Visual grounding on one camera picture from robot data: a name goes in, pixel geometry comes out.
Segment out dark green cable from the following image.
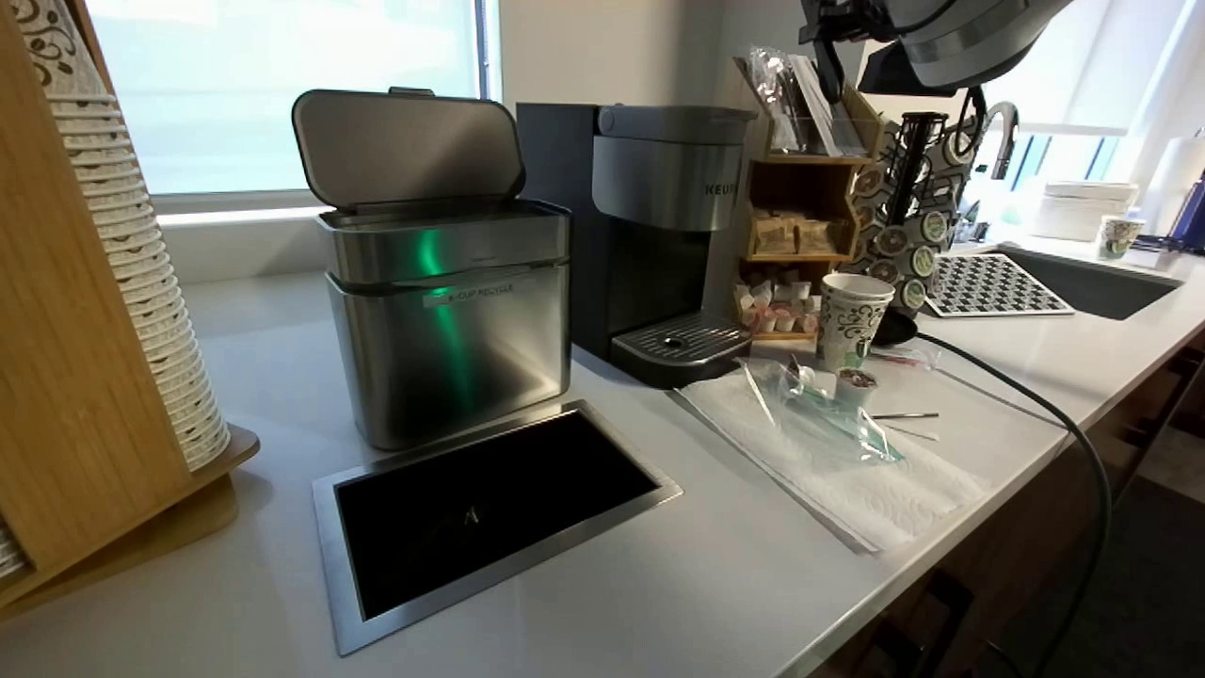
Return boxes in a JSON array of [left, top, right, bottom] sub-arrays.
[[910, 329, 1118, 678]]

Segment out bright window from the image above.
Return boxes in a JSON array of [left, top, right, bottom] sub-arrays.
[[85, 0, 505, 213]]

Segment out clear zip bag green seal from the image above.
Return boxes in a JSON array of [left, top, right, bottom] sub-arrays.
[[746, 355, 905, 462]]

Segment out dark counter sink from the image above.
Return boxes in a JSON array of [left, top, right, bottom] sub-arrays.
[[1000, 242, 1188, 324]]

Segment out patterned paper coffee cup stack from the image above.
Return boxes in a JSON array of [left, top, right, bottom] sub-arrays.
[[814, 266, 900, 378]]

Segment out stainless steel trash bin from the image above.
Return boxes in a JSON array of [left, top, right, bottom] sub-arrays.
[[285, 81, 577, 454]]

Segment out black wire pod carousel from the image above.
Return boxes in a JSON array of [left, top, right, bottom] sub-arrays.
[[862, 108, 1000, 351]]

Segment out printed clear wrapped packets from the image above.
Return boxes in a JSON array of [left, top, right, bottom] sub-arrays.
[[751, 206, 838, 263]]

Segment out wooden cup dispenser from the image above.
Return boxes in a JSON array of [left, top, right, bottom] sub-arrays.
[[0, 0, 264, 614]]

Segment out black grey coffee machine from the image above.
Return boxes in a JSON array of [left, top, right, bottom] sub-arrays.
[[513, 96, 762, 391]]

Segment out steel framed counter trash chute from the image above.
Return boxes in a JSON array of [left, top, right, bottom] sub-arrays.
[[308, 399, 685, 661]]

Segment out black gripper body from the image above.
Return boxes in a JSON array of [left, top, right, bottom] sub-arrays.
[[800, 0, 882, 60]]

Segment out white plate stack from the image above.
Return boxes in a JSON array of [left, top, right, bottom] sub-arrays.
[[1028, 175, 1145, 243]]

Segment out bamboo wooden condiment organizer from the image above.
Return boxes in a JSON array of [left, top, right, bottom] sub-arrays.
[[725, 50, 890, 356]]

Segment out window with white blind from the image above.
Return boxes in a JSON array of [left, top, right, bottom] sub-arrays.
[[990, 0, 1205, 192]]

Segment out small patterned paper cup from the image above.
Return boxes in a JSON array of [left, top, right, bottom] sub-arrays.
[[1091, 206, 1149, 263]]

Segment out tall paper cup stack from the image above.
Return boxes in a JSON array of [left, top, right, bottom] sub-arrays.
[[8, 0, 239, 477]]

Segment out foil tea packets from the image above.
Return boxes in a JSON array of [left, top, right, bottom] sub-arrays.
[[735, 45, 849, 160]]

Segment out blue bottle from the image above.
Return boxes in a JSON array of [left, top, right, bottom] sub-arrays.
[[1168, 165, 1205, 261]]

